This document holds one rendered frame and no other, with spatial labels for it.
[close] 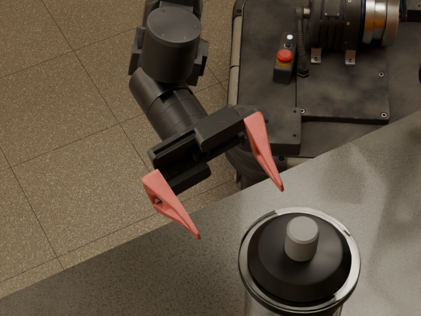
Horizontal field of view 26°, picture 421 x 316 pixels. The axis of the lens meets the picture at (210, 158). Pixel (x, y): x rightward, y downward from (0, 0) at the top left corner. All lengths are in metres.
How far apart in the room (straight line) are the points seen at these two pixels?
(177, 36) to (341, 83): 1.28
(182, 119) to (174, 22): 0.10
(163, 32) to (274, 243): 0.26
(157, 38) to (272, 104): 1.24
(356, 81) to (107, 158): 0.66
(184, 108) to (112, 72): 1.60
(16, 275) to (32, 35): 0.80
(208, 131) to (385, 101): 1.26
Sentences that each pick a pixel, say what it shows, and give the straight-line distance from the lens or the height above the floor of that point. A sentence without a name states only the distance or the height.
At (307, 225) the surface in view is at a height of 1.21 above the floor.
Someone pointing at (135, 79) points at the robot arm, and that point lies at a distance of 1.00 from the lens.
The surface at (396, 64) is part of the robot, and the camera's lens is 2.28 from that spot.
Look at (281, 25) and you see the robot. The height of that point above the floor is 0.24.
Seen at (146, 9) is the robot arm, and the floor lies 1.16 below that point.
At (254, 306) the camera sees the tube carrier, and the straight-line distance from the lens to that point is 0.84.
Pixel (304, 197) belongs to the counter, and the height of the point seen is 0.94.
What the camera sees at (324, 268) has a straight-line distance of 0.79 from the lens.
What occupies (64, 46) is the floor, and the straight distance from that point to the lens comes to 2.65.
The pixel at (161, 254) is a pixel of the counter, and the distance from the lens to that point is 1.08.
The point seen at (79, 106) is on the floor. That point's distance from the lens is 2.48.
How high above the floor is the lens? 1.85
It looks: 52 degrees down
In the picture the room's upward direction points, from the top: straight up
